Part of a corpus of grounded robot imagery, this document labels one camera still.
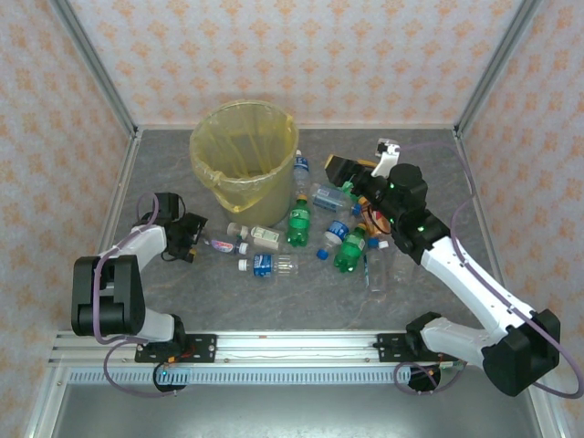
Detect bottle white green label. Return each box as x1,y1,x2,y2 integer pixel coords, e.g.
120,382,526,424
226,221,287,252

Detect clear bottle white cap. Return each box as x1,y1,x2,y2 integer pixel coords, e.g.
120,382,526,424
364,239,390,293

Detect aluminium corner post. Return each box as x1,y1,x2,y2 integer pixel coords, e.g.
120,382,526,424
454,0,545,138
48,0,141,141

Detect small green circuit board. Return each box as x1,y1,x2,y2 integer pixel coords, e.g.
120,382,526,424
437,350,471,373

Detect bottle orange label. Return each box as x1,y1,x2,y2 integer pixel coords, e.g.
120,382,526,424
358,194,396,238

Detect clear bottle wide blue label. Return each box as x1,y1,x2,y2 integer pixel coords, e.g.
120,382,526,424
236,253,300,278

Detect grey slotted cable duct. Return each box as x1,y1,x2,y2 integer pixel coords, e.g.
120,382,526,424
68,367,414,387

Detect clear bottle blue cap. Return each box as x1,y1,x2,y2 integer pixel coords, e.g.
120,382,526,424
316,220,351,262

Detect slim clear bottle blue label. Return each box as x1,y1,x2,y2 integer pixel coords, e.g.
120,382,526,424
291,149,312,193

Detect yellow lined trash bin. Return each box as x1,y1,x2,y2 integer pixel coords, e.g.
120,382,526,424
189,99,301,214

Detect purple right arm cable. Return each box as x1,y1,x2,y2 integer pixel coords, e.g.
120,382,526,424
392,141,584,399

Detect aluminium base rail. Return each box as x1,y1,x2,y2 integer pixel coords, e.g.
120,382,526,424
454,130,571,438
22,130,143,438

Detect bottle purple pink label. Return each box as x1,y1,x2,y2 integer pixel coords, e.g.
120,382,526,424
199,231,250,256

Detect crushed clear bottle blue label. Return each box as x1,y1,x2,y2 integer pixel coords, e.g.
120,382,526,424
309,182,362,216

